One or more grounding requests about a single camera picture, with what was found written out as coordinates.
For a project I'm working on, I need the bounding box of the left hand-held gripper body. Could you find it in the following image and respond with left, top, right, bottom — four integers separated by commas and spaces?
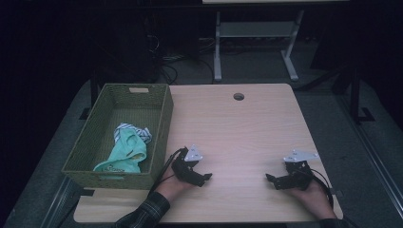
170, 144, 207, 188

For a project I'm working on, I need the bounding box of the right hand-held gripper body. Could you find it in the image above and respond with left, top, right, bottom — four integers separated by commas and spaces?
278, 149, 320, 192

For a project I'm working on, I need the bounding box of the white blue striped cloth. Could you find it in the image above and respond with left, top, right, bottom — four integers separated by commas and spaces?
113, 123, 153, 144

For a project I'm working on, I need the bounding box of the mint green pet shirt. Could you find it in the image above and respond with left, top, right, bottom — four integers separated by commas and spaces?
93, 127, 148, 174

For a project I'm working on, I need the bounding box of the green woven basket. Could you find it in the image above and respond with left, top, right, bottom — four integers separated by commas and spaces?
61, 83, 175, 190

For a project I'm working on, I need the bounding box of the person's left hand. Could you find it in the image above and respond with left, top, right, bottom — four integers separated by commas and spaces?
154, 166, 195, 204

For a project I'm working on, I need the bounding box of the person's right hand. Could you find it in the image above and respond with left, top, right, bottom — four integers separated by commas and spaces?
289, 178, 337, 220

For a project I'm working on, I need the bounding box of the dark metal stand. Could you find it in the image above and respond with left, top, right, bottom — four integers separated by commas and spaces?
331, 65, 376, 125

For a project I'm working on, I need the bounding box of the black stand leg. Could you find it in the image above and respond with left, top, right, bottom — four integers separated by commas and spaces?
78, 72, 100, 121

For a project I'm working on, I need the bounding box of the left hand-held gripper black cable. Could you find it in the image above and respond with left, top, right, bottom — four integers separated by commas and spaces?
148, 146, 188, 194

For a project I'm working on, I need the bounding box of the hand-held gripper black cable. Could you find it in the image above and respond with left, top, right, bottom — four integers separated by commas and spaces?
309, 167, 336, 209
148, 146, 188, 194

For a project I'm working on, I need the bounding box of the right hand-held gripper black cable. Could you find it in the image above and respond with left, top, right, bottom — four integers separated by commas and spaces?
309, 167, 336, 209

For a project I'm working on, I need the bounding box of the bundle of floor cables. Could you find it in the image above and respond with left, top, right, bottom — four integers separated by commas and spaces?
157, 53, 217, 86

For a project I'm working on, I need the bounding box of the white metal table frame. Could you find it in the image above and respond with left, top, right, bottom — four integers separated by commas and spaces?
213, 9, 306, 84

